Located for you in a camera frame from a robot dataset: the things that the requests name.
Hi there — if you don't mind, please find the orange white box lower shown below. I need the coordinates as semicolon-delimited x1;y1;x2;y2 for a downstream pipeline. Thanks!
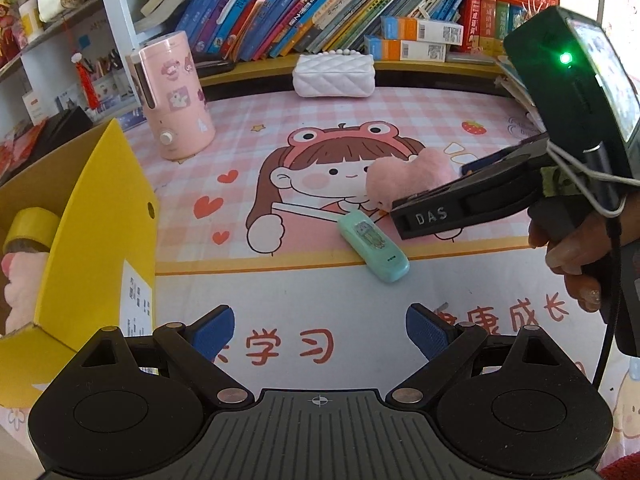
364;36;448;63

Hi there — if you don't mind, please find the stack of papers and booklets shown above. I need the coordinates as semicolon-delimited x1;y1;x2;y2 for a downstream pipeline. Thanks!
495;55;547;132

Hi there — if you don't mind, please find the pink cylindrical humidifier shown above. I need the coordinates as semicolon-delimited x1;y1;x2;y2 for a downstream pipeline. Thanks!
126;30;215;160

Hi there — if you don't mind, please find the mint green stapler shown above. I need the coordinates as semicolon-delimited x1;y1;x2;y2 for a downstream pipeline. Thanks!
337;210;410;283

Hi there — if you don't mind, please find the white wooden bookshelf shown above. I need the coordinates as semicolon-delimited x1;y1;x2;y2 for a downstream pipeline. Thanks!
0;0;606;137

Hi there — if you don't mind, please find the orange white box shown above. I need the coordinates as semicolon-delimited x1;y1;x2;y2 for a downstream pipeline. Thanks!
364;36;448;63
381;16;464;47

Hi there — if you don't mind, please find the orange white box upper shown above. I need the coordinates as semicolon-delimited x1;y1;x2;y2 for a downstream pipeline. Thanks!
381;16;464;47

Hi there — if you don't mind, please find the yellow cardboard box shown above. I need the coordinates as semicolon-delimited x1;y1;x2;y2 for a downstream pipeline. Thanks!
1;122;160;408

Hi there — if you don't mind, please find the red tassel ornament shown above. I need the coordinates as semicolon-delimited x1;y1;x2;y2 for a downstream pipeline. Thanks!
70;52;101;110

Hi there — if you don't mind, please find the pink plush toy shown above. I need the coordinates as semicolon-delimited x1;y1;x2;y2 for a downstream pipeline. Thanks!
1;252;49;334

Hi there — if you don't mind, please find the black box on left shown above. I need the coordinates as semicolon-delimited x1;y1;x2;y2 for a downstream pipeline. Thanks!
28;106;93;162

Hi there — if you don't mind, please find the pink heart plush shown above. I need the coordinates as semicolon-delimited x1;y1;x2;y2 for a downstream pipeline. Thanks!
366;148;457;212

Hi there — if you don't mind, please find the gold tape roll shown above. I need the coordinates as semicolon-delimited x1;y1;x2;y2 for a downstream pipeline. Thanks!
2;207;61;254

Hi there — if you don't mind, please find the right hand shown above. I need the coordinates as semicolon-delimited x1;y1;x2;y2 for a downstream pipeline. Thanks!
528;212;612;312

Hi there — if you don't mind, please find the pink cartoon desk mat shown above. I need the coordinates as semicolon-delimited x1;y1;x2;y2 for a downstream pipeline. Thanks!
0;84;640;461

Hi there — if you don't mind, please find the white quilted purse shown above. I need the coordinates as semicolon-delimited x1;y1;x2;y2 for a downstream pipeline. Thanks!
292;50;375;99

